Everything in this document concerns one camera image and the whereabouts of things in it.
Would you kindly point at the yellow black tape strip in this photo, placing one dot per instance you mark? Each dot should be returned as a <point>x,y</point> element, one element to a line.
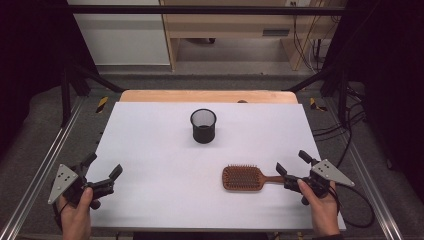
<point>102,104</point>
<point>315,105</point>

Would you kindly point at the black frame crossbar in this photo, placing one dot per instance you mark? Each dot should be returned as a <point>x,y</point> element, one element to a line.
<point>200,10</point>

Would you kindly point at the light wooden desk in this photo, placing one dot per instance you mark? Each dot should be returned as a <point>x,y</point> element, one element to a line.
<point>230,23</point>

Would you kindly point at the brown wooden hairbrush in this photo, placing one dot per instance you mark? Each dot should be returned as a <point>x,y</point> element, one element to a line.
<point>242,178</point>

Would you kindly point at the wooden table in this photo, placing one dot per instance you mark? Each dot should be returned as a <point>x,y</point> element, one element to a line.
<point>200,96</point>

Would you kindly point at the person's left hand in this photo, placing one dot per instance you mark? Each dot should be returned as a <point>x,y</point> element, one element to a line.
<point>76,220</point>

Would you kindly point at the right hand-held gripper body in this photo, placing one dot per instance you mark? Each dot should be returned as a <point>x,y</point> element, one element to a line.
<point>328,173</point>

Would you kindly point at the black frame strut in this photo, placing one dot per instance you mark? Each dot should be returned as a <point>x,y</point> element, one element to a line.
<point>100,80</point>
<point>316,78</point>

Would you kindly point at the aluminium rail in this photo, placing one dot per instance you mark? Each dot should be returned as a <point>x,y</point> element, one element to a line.
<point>366,180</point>
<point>40,170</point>

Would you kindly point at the black curtain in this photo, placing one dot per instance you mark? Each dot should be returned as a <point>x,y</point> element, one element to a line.
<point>30,60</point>
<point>390,83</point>

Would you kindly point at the white cabinet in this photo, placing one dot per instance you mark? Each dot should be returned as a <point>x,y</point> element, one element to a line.
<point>123,40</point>

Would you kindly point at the black mesh cup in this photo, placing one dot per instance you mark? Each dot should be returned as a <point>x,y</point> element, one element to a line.
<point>203,133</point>

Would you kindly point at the person's right hand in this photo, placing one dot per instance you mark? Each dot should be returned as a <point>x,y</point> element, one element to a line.
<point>323,213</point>

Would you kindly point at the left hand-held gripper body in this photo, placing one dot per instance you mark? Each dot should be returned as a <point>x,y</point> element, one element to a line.
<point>63,180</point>

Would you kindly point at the white board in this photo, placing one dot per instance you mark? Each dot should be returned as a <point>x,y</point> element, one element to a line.
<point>166,186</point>

